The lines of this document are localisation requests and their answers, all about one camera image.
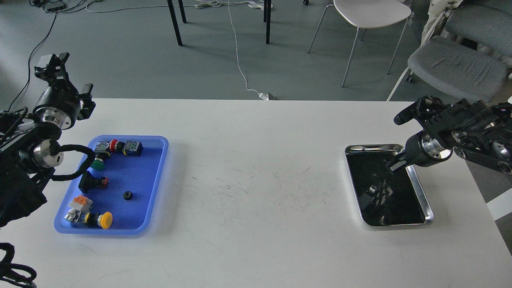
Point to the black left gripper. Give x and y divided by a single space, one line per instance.
58 104

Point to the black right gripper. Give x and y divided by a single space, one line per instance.
422 150

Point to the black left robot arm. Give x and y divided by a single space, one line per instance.
30 151

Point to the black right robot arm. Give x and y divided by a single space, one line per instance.
476 132

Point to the silver metal tray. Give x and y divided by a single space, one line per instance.
400 200

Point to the blue plastic tray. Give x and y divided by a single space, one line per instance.
140 175

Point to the black yellow contact block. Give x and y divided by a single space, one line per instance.
132 148

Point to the orange white contact block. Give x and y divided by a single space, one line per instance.
80 206

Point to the black table leg left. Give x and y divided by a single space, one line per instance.
174 19

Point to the black table leg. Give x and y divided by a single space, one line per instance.
174 19
267 19

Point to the grey upholstered chair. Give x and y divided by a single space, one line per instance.
461 71

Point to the white chair metal legs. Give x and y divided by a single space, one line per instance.
368 14

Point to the black table leg right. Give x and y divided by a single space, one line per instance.
267 19

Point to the red push button switch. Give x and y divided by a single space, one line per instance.
109 147

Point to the green push button switch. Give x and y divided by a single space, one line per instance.
99 162

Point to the black push button switch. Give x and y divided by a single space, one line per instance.
88 181

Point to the yellow push button switch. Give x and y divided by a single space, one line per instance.
98 220

